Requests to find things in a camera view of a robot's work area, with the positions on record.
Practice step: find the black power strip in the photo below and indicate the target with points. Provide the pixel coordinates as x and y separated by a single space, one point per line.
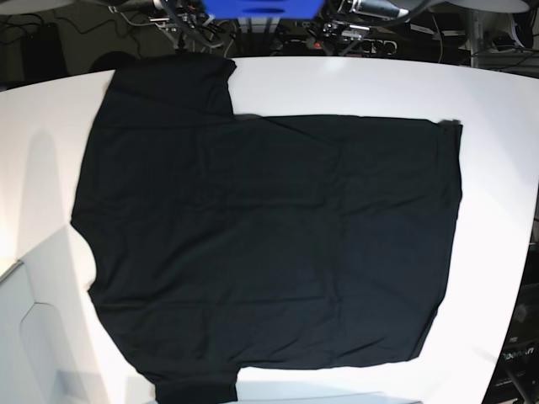
313 47

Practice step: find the blue plastic bin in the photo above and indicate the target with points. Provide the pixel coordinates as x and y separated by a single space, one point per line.
287 9

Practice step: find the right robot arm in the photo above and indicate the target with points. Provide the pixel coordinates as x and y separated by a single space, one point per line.
185 23

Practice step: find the black box with white lettering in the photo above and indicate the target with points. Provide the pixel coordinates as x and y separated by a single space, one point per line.
515 377

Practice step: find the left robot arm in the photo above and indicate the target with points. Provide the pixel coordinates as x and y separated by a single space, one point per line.
349 28

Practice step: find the black T-shirt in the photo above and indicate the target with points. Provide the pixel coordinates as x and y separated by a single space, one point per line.
292 242

